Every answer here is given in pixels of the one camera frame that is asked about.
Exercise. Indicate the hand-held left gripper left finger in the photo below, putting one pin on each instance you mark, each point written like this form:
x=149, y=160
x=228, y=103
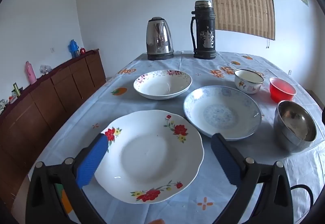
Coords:
x=92, y=160

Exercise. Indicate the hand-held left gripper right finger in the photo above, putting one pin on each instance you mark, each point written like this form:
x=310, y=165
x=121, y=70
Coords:
x=224, y=160

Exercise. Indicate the blue patterned white plate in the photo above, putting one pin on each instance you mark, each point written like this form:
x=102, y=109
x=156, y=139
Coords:
x=221, y=112

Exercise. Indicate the red flower white plate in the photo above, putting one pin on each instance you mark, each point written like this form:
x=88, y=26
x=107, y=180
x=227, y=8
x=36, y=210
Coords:
x=147, y=155

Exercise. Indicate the white enamel bowl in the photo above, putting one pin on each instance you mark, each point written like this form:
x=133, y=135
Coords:
x=247, y=85

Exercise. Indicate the stainless steel bowl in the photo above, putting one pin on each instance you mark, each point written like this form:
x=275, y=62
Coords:
x=294, y=122

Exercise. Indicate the red plastic bowl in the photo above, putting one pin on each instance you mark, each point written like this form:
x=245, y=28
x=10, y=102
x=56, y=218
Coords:
x=281, y=92

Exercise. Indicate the purple flower deep plate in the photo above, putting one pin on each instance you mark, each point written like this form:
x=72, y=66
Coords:
x=162, y=85

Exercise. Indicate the printed light blue tablecloth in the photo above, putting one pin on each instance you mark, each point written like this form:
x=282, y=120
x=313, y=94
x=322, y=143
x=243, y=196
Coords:
x=106, y=104

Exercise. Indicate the brown wooden sideboard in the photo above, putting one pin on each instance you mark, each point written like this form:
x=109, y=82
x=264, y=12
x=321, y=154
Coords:
x=38, y=112

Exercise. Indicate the clear plastic bag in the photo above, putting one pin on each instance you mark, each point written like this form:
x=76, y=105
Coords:
x=45, y=69

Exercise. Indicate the small green box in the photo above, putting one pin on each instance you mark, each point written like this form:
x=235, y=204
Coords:
x=16, y=89

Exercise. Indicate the pink thermos bottle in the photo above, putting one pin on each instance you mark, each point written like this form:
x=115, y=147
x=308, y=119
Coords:
x=31, y=74

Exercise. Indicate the small red ornament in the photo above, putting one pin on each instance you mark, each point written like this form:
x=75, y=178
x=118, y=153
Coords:
x=82, y=51

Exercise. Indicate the blue thermos bottle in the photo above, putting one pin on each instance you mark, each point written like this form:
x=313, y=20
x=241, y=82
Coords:
x=73, y=48

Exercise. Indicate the black worn thermos flask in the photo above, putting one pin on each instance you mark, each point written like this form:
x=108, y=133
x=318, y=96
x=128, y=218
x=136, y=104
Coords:
x=205, y=33

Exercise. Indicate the stainless steel electric kettle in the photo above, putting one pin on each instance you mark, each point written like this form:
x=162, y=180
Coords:
x=159, y=38

